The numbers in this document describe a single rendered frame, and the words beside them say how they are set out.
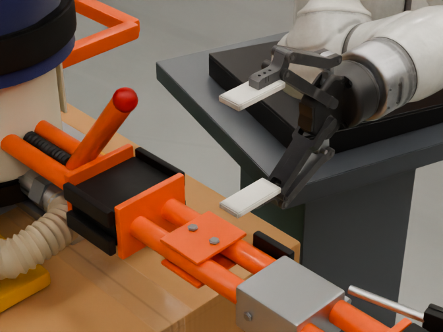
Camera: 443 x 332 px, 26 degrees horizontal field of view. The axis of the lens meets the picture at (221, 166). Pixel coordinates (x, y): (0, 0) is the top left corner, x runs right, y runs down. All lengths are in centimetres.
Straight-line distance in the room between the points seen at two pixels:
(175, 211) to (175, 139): 217
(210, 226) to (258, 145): 77
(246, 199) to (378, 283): 97
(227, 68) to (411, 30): 65
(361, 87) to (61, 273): 39
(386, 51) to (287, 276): 41
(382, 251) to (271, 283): 115
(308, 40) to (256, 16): 260
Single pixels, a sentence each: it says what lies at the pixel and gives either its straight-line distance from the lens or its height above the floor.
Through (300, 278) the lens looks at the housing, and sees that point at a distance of 82.
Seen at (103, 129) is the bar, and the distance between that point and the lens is 90.
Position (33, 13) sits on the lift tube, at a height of 123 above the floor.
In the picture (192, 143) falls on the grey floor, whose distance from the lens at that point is 305.
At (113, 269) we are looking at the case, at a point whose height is 94.
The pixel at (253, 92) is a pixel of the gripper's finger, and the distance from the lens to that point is 99.
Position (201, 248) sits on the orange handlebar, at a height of 110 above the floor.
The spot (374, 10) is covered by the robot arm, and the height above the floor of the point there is 94.
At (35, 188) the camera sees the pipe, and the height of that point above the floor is 103.
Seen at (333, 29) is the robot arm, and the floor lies 108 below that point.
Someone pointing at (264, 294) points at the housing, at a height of 110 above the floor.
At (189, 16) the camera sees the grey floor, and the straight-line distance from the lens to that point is 389.
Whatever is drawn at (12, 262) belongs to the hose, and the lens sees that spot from 98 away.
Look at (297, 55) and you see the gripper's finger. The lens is 101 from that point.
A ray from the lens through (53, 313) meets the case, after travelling 103.
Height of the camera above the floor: 162
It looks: 34 degrees down
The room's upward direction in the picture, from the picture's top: straight up
